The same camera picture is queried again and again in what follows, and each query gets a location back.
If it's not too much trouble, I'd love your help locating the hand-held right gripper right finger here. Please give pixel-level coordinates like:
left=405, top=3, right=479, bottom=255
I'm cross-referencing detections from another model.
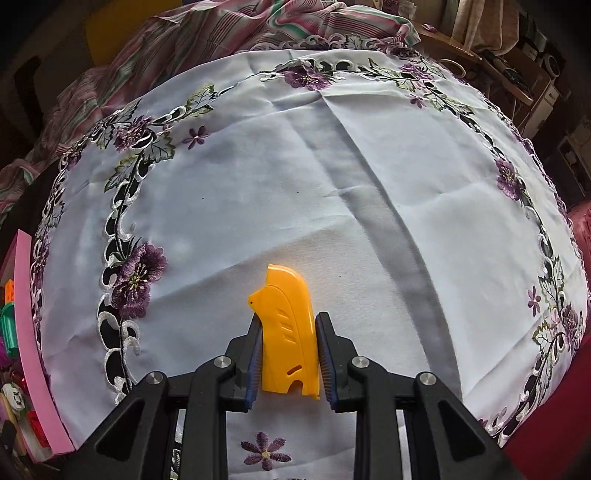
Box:
left=315, top=311, right=520, bottom=480

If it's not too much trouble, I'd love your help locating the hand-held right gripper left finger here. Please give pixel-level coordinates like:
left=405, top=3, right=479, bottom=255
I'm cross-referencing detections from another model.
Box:
left=62, top=311, right=264, bottom=480

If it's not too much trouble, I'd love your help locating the yellow plastic toy piece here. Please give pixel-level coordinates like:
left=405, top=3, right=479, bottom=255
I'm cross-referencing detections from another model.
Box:
left=248, top=263, right=321, bottom=401

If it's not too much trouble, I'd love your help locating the pink-edged white box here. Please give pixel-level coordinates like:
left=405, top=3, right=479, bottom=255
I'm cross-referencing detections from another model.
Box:
left=0, top=231, right=77, bottom=464

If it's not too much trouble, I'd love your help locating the white small toy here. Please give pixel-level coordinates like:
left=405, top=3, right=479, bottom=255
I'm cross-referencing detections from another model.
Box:
left=2, top=385, right=26, bottom=414

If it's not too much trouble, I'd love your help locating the white embroidered floral tablecloth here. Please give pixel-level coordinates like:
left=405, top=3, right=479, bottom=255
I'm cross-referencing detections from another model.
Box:
left=28, top=39, right=591, bottom=480

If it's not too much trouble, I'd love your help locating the red cloth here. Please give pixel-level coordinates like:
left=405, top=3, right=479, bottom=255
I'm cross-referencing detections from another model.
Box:
left=501, top=200, right=591, bottom=480

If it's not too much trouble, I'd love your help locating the pink striped bed sheet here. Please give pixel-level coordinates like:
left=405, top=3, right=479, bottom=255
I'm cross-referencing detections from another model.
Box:
left=0, top=0, right=419, bottom=217

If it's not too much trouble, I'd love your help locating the wooden desk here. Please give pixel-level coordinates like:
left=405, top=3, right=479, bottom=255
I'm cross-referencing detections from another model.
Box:
left=416, top=21, right=483, bottom=61

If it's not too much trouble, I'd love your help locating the wooden chair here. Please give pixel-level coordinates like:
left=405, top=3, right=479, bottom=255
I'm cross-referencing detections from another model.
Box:
left=480, top=44, right=555, bottom=134

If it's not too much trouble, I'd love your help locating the yellow cushion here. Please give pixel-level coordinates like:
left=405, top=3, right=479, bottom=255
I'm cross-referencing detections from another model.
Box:
left=83, top=0, right=185, bottom=68

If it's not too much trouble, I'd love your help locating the beige plain curtain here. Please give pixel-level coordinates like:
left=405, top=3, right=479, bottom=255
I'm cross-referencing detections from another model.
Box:
left=441, top=0, right=522, bottom=47

